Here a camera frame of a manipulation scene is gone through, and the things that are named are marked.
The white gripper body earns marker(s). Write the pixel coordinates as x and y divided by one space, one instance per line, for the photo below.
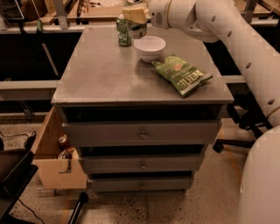
157 14

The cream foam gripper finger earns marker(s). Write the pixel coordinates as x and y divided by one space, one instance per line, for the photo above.
136 12

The white 7up can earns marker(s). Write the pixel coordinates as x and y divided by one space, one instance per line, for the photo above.
136 31

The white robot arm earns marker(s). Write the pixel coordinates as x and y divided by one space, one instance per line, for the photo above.
259 64

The green soda can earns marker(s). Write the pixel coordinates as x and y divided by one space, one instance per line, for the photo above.
122 31

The white bowl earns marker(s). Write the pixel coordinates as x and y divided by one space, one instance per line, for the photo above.
149 48

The red soda can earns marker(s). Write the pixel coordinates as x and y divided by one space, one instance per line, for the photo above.
63 142

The green chip bag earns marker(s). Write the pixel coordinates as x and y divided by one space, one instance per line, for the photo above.
183 76

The grey drawer cabinet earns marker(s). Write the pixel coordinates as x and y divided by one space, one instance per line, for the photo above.
104 82

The top grey drawer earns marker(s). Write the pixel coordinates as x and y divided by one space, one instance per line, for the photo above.
103 134

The grey drawer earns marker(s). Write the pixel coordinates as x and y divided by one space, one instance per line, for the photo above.
103 134
139 184
142 163

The black office chair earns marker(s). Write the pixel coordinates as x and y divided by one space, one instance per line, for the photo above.
246 112

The middle grey drawer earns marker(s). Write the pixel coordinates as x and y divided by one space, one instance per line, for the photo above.
142 163

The wooden side box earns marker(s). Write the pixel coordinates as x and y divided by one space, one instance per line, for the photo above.
57 168

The bottom grey drawer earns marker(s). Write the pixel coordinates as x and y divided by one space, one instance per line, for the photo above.
139 184

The black equipment at left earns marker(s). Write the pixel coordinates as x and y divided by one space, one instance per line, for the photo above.
16 171

